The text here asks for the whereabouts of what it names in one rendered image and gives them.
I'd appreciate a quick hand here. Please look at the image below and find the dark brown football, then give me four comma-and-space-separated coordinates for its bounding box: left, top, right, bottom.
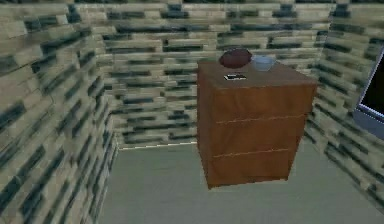
218, 47, 253, 70

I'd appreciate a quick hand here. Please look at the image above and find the small black and white phone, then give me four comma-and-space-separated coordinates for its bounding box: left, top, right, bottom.
223, 73, 248, 82

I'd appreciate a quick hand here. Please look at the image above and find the brown wooden chest of drawers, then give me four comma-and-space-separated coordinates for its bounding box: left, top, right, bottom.
195, 59, 319, 190

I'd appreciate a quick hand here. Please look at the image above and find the pale blue bowl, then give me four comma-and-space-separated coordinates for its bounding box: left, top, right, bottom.
250, 54, 277, 72

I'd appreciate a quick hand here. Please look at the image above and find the grey framed television set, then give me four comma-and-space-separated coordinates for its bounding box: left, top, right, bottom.
352, 45, 384, 140

